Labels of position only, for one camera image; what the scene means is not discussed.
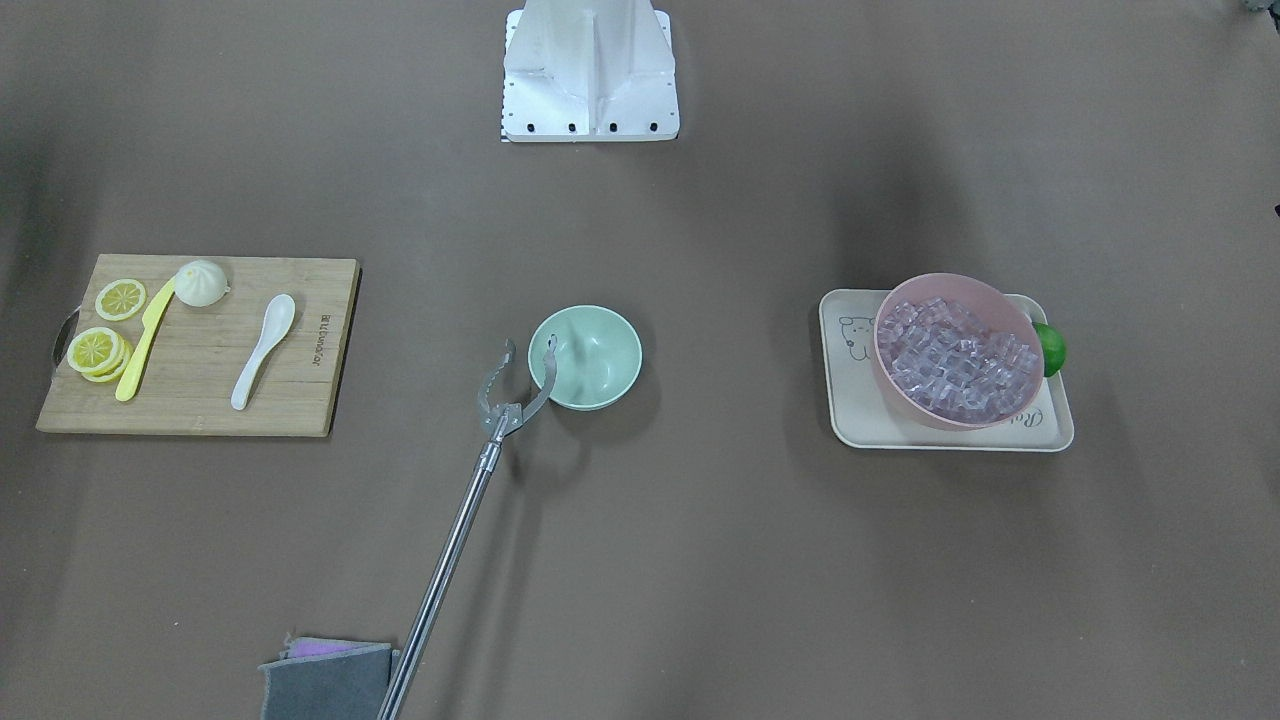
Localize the white ceramic spoon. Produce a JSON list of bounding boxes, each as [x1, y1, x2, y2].
[[230, 293, 296, 411]]

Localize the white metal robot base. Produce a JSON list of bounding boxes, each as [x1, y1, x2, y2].
[[500, 1, 681, 143]]

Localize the mint green bowl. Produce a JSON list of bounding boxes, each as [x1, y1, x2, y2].
[[527, 305, 643, 411]]

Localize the pile of clear ice cubes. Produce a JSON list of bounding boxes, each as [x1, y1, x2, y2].
[[876, 296, 1043, 424]]

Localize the pink bowl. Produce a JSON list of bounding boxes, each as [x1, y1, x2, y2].
[[870, 272, 1047, 432]]

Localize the metal reacher grabber tool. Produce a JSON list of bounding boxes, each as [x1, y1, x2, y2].
[[376, 334, 561, 719]]

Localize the cream rectangular tray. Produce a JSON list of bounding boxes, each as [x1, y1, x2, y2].
[[818, 290, 1075, 454]]

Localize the green lime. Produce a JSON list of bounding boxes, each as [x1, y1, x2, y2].
[[1032, 322, 1068, 379]]

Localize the grey folded cloth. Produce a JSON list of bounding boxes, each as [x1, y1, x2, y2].
[[259, 635, 399, 719]]

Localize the bamboo cutting board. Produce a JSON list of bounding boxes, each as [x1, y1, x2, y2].
[[36, 256, 361, 437]]

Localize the yellow plastic knife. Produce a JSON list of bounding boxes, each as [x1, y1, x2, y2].
[[115, 275, 177, 402]]

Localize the single lemon slice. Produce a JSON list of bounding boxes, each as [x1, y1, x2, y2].
[[93, 278, 148, 322]]

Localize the stacked lemon slices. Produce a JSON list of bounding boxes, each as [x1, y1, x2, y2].
[[65, 325, 133, 383]]

